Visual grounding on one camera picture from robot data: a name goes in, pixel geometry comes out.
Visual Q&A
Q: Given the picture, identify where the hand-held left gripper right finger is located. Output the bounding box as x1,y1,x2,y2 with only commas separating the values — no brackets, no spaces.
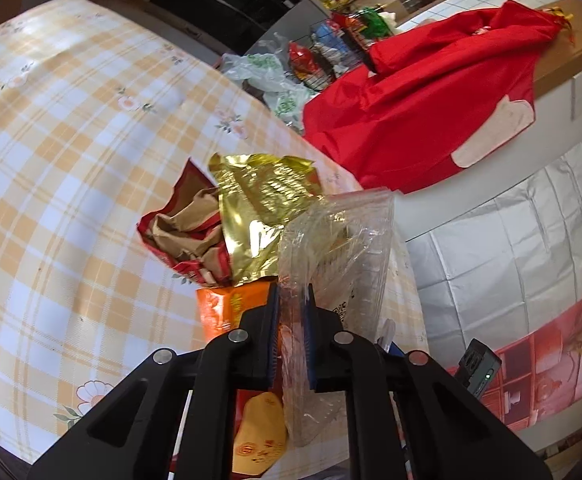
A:
306,283,555,480

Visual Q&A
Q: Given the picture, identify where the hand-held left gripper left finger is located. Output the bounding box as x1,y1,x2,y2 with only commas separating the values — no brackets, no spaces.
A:
27,280,281,480

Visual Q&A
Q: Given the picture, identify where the clear plastic bag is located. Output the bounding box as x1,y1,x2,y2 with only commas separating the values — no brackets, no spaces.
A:
277,187,397,448

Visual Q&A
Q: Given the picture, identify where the orange gold foil snack packet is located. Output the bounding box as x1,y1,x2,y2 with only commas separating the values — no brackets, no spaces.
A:
196,152,322,478

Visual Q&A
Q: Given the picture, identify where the red brown paper bag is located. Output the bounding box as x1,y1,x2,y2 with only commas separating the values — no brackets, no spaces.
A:
137,157,234,286

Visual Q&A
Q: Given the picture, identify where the red apron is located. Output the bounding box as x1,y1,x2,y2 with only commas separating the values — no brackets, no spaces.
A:
302,0,564,195

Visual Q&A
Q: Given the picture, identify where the orange checked floral tablecloth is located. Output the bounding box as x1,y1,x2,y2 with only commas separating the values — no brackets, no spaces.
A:
0,0,429,480

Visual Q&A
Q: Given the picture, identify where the red snack packet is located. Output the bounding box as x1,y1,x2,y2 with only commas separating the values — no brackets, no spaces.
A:
290,42,323,82

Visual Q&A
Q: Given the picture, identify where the green snack packet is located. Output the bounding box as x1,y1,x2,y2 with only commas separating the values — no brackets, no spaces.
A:
358,6,398,37

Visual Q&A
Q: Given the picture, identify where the yellow tassel ornament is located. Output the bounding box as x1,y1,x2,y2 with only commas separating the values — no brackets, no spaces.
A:
550,6,578,42

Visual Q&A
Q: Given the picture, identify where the red printed wall poster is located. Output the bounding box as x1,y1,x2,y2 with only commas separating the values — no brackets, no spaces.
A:
450,285,582,432

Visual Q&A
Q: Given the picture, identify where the silver foil wall sheet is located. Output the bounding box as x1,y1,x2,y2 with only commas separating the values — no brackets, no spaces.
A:
405,135,582,342

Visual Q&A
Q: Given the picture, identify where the black wire rack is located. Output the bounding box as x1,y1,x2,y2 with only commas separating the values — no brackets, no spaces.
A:
288,10,397,92

